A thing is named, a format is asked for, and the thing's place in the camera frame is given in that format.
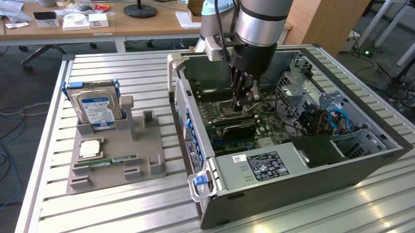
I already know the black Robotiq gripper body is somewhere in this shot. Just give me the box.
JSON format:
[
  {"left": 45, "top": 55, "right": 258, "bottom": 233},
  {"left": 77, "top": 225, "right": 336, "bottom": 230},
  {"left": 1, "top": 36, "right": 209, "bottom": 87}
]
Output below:
[{"left": 228, "top": 43, "right": 277, "bottom": 80}]

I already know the green GPU with black fan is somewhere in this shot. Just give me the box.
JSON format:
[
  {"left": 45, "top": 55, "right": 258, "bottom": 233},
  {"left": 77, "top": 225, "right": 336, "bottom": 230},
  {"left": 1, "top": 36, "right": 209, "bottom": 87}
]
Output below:
[{"left": 214, "top": 122, "right": 256, "bottom": 141}]

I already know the CPU socket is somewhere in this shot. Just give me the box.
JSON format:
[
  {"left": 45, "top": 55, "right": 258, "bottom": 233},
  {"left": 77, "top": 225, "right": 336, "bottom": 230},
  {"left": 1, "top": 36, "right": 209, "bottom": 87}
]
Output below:
[{"left": 216, "top": 100, "right": 246, "bottom": 117}]

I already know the metal disk bay cage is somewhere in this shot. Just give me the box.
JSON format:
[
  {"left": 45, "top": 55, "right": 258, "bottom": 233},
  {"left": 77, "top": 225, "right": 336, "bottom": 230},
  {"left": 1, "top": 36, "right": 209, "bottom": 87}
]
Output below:
[
  {"left": 276, "top": 54, "right": 324, "bottom": 117},
  {"left": 329, "top": 128, "right": 388, "bottom": 160}
]

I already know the green motherboard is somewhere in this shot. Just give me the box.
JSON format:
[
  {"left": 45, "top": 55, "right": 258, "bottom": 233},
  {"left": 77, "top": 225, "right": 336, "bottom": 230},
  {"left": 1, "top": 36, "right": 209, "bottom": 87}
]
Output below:
[{"left": 193, "top": 87, "right": 292, "bottom": 156}]

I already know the silver chipset heatsink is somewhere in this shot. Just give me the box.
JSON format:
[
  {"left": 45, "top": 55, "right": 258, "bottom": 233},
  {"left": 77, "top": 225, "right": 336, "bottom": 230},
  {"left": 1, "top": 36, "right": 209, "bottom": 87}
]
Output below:
[{"left": 257, "top": 137, "right": 278, "bottom": 148}]

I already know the white paper stack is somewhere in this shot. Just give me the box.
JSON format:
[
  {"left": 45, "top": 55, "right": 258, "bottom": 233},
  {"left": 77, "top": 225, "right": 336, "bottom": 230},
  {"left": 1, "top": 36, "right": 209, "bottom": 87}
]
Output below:
[{"left": 174, "top": 11, "right": 202, "bottom": 30}]

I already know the brown cardboard box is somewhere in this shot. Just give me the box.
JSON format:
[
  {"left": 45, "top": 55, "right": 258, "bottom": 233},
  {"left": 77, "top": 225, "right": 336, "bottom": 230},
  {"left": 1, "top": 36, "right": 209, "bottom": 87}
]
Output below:
[{"left": 186, "top": 0, "right": 204, "bottom": 17}]

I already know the wooden cabinet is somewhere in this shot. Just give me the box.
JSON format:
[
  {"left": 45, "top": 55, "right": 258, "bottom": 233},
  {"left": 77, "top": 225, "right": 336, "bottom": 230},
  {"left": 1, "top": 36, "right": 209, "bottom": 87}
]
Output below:
[{"left": 284, "top": 0, "right": 372, "bottom": 57}]

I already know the grey power supply unit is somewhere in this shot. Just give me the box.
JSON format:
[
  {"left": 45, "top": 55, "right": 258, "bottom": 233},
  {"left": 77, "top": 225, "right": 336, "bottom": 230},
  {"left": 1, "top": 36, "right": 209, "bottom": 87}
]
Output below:
[{"left": 213, "top": 143, "right": 308, "bottom": 191}]

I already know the wooden desk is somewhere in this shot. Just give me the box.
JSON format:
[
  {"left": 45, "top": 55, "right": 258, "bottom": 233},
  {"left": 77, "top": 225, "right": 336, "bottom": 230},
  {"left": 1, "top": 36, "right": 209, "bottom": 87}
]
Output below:
[
  {"left": 114, "top": 0, "right": 294, "bottom": 49},
  {"left": 0, "top": 0, "right": 126, "bottom": 53}
]

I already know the black round lamp base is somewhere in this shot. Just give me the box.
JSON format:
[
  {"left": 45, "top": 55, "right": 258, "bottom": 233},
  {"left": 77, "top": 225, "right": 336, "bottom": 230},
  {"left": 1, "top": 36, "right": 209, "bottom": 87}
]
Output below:
[{"left": 122, "top": 0, "right": 158, "bottom": 18}]

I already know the grey open PC case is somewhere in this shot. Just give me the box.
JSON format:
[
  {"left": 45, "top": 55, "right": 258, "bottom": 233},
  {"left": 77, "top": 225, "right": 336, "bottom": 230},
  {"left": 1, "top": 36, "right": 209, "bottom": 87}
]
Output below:
[{"left": 166, "top": 47, "right": 405, "bottom": 230}]

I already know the grey parts rack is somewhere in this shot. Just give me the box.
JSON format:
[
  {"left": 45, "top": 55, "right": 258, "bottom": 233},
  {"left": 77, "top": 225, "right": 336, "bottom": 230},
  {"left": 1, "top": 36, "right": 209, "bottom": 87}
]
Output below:
[{"left": 66, "top": 95, "right": 168, "bottom": 195}]

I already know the white labelled box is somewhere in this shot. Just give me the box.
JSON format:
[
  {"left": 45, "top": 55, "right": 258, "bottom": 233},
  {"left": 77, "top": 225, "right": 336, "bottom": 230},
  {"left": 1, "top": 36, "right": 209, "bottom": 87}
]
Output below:
[{"left": 87, "top": 13, "right": 109, "bottom": 28}]

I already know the silver CPU chip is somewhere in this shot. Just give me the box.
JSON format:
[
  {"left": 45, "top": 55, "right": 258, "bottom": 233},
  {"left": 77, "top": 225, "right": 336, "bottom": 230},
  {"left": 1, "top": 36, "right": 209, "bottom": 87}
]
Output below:
[{"left": 78, "top": 140, "right": 101, "bottom": 158}]

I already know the flat white box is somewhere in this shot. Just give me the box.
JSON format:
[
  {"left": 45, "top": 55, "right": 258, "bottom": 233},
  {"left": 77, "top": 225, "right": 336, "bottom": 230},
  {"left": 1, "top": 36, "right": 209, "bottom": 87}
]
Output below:
[{"left": 61, "top": 18, "right": 91, "bottom": 32}]

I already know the white tape roll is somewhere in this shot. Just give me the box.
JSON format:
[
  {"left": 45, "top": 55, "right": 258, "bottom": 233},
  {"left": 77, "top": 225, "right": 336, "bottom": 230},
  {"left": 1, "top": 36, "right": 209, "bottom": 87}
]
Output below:
[{"left": 63, "top": 13, "right": 85, "bottom": 25}]

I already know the black wheeled stand base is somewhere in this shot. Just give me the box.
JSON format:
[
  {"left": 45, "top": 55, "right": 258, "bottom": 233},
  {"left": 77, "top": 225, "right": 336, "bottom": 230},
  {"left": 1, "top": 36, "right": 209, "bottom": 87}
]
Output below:
[{"left": 17, "top": 42, "right": 97, "bottom": 72}]

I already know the white box with black top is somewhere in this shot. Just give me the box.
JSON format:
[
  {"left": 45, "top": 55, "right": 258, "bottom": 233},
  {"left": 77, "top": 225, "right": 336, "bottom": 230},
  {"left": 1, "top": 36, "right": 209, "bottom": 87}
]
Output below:
[{"left": 33, "top": 11, "right": 59, "bottom": 28}]

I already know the clear plastic bag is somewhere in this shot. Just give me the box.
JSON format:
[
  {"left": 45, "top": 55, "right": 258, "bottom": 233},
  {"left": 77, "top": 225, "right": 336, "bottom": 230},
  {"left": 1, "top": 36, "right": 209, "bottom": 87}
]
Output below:
[{"left": 0, "top": 0, "right": 31, "bottom": 22}]

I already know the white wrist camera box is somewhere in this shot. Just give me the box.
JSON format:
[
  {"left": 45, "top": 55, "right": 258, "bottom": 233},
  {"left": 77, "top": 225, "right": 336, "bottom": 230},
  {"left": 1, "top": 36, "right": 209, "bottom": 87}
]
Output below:
[{"left": 204, "top": 35, "right": 228, "bottom": 62}]

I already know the black wire bundle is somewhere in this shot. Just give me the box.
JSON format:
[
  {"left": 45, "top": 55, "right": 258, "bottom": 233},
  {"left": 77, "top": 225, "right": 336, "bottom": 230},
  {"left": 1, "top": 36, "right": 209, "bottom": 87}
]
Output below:
[{"left": 281, "top": 110, "right": 321, "bottom": 136}]

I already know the white wall box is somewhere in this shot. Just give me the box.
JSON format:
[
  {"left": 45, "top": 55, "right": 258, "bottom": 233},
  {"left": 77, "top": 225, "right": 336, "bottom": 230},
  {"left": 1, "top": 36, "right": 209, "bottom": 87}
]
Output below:
[{"left": 345, "top": 31, "right": 361, "bottom": 52}]

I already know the blue wire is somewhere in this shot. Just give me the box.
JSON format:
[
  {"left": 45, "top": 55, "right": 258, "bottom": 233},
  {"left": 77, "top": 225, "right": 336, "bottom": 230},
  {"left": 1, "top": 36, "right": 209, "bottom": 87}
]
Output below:
[{"left": 325, "top": 109, "right": 353, "bottom": 134}]

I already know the hard disk with blue bracket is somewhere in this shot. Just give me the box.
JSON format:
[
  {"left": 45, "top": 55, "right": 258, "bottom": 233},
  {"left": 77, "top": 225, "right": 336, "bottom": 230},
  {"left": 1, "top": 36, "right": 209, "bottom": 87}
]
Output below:
[{"left": 59, "top": 78, "right": 121, "bottom": 132}]

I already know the white desk frame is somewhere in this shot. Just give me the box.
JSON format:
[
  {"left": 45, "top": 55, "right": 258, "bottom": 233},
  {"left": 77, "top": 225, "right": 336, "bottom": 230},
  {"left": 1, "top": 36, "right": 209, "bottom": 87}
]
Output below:
[{"left": 354, "top": 0, "right": 415, "bottom": 67}]

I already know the blue floor cable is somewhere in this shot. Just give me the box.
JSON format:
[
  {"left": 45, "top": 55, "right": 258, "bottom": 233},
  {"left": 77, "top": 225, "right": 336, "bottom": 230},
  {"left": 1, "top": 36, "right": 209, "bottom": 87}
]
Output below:
[{"left": 0, "top": 116, "right": 25, "bottom": 209}]

